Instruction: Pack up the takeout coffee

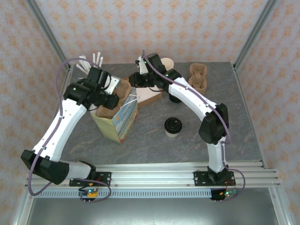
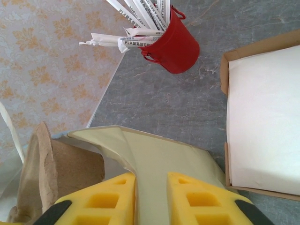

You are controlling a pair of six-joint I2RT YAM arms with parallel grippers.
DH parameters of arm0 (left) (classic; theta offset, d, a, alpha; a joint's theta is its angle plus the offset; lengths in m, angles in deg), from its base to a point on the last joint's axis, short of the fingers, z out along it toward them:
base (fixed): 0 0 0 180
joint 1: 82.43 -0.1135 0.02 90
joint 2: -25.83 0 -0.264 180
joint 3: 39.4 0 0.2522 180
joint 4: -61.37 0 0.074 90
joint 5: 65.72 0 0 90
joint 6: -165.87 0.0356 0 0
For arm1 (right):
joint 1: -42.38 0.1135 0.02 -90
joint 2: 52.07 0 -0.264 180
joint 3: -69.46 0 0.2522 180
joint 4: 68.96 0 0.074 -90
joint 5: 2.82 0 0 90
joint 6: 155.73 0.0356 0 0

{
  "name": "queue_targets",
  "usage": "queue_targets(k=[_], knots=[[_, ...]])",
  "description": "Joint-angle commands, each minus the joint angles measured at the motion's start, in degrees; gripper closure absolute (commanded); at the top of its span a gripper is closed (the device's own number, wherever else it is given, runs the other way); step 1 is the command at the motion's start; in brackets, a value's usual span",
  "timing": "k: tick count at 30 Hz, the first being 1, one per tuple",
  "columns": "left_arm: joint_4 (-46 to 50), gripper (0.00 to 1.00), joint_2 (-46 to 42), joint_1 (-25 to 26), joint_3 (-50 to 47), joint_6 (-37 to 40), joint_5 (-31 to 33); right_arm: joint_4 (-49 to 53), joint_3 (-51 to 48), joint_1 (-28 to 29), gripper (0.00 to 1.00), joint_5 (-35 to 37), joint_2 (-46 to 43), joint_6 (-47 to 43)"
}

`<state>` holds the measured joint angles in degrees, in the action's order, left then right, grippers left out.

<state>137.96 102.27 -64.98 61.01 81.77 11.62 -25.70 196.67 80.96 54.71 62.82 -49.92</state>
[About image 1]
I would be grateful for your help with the printed paper takeout bag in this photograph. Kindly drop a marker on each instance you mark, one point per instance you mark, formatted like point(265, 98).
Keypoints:
point(124, 122)

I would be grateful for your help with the paper coffee cup black lid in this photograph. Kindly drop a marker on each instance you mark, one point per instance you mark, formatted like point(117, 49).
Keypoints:
point(173, 126)

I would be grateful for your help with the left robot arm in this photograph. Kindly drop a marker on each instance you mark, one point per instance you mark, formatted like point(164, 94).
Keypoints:
point(61, 126)

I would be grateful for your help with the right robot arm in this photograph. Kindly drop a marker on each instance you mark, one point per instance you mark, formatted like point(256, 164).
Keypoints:
point(194, 98)

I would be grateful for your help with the shallow cardboard box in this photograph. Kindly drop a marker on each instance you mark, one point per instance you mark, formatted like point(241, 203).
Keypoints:
point(146, 95)

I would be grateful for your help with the pulp cup carrier stack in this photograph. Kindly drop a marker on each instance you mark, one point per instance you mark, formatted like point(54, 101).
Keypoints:
point(198, 80)

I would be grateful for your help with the grey metal panel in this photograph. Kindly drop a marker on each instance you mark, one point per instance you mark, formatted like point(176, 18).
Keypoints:
point(150, 213)

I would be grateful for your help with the aluminium frame post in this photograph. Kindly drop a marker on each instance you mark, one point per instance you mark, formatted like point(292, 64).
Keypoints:
point(255, 32)
point(48, 32)

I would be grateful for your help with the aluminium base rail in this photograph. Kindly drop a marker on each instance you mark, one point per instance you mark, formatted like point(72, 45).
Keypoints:
point(152, 175)

